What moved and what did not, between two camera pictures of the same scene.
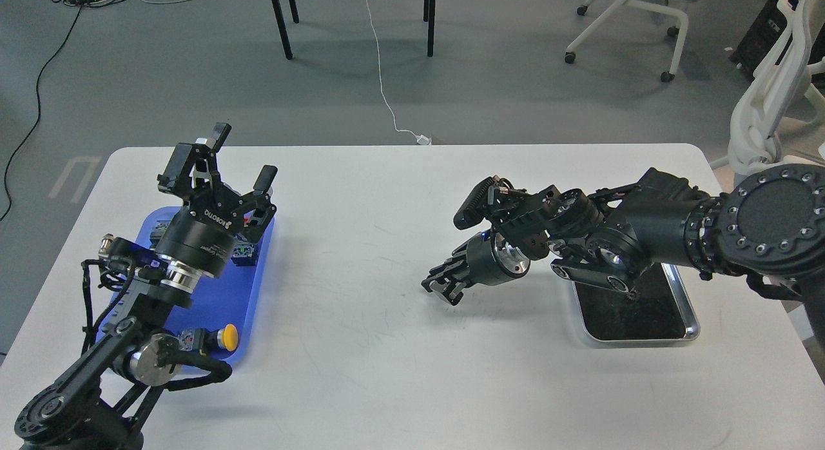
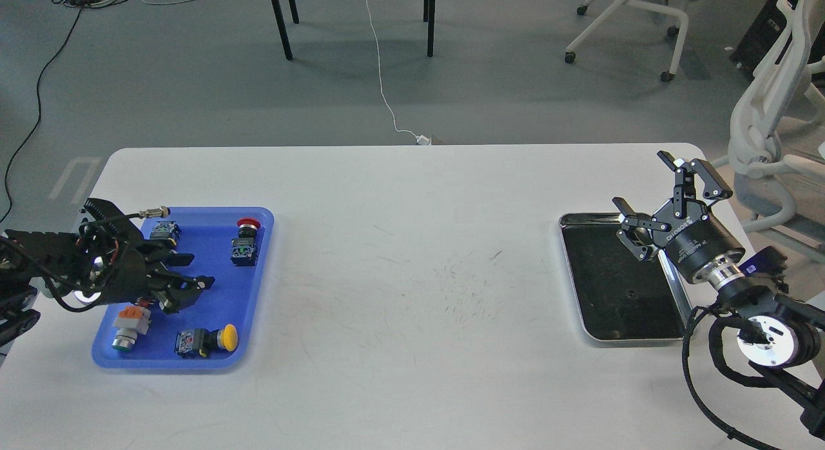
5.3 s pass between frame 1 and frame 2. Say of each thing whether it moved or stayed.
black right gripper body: moved
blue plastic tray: stayed
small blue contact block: stayed
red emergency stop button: stayed
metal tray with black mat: stayed
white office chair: stayed
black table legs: stayed
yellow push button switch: stayed
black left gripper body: moved
